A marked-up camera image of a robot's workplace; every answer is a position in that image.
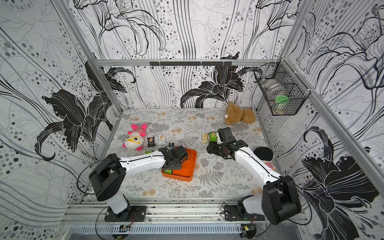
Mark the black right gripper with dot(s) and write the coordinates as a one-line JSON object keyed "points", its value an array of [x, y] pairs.
{"points": [[216, 148]]}

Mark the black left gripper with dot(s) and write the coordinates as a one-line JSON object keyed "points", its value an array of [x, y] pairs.
{"points": [[179, 164]]}

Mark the green cookie packet top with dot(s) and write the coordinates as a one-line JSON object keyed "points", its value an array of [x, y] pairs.
{"points": [[212, 136]]}

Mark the orange storage box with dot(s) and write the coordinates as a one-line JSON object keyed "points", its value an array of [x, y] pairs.
{"points": [[188, 166]]}

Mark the yellow cookie packet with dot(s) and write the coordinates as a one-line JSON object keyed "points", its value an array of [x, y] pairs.
{"points": [[205, 138]]}

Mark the black cookie packet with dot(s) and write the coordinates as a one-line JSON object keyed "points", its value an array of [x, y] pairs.
{"points": [[151, 142]]}

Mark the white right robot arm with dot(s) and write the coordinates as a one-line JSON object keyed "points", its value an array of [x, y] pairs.
{"points": [[280, 197]]}

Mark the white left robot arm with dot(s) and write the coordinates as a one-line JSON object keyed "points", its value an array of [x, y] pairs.
{"points": [[107, 177]]}

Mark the brown teddy bear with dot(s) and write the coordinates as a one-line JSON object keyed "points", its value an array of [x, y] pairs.
{"points": [[235, 115]]}

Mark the black round disc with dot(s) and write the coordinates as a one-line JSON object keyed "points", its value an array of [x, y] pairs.
{"points": [[264, 153]]}

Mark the floral table mat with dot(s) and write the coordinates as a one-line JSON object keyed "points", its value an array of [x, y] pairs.
{"points": [[214, 177]]}

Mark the pink white plush toy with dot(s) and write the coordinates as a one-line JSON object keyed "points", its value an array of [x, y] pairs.
{"points": [[136, 137]]}

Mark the striped orange toy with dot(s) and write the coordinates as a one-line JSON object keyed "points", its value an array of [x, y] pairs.
{"points": [[270, 165]]}

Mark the green lid cup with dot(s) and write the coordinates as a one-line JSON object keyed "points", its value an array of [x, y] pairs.
{"points": [[281, 103]]}

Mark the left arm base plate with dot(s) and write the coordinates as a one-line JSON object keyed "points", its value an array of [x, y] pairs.
{"points": [[131, 214]]}

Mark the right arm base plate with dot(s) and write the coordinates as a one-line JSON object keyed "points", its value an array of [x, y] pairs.
{"points": [[234, 213]]}

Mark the white cable duct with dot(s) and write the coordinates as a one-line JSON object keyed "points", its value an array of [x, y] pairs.
{"points": [[161, 229]]}

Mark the black wire basket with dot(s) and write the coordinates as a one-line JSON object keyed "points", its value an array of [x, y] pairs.
{"points": [[274, 79]]}

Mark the black wall bar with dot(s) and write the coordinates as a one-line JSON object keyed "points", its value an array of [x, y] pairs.
{"points": [[193, 63]]}

